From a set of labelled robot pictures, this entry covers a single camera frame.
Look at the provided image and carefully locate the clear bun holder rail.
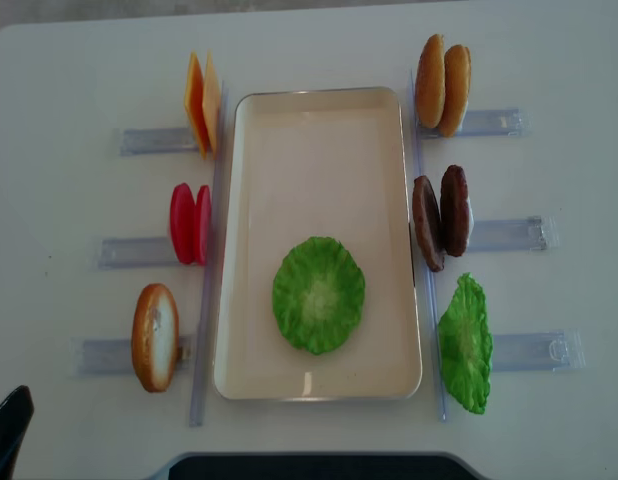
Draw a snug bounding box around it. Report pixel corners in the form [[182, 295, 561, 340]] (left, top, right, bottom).
[[416, 107, 534, 140]]

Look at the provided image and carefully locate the green lettuce leaf on tray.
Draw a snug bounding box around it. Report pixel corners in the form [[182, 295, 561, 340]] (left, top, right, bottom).
[[272, 236, 366, 356]]

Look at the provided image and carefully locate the red tomato slice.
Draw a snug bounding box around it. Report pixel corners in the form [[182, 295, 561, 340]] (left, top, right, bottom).
[[170, 183, 195, 265], [193, 185, 211, 266]]

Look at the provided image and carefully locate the clear bread holder rail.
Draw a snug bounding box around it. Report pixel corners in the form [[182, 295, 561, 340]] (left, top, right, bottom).
[[71, 334, 196, 377]]

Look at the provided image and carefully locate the clear long rail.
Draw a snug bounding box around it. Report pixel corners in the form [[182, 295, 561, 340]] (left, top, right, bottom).
[[409, 68, 447, 423], [189, 80, 230, 428]]

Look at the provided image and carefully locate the clear right long rail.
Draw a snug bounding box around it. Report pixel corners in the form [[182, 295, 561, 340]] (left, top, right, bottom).
[[409, 68, 447, 423]]

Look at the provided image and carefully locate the clear tomato holder rail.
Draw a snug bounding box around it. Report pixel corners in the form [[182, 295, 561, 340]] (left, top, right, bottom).
[[94, 237, 180, 270]]

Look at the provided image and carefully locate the cream rectangular metal tray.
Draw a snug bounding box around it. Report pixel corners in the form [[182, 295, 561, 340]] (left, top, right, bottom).
[[213, 87, 423, 401]]

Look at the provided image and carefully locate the black object lower left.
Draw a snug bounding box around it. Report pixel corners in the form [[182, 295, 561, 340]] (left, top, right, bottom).
[[0, 385, 34, 479]]

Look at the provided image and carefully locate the clear patty holder rail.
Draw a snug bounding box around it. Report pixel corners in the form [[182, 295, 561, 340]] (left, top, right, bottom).
[[466, 216, 560, 253]]

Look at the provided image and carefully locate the sliced bread piece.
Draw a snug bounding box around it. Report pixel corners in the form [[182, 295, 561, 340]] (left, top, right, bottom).
[[131, 283, 179, 393]]

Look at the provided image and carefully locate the brown meat patty outer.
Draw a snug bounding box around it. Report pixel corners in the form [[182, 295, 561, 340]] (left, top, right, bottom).
[[440, 165, 472, 257]]

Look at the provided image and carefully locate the clear left long rail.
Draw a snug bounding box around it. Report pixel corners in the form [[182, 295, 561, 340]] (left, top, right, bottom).
[[189, 80, 230, 428]]

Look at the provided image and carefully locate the golden bun half inner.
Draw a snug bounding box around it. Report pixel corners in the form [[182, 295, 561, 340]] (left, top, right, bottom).
[[415, 34, 445, 129]]

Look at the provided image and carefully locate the green lettuce leaf upright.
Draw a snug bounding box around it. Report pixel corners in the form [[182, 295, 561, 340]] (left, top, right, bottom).
[[438, 272, 493, 415]]

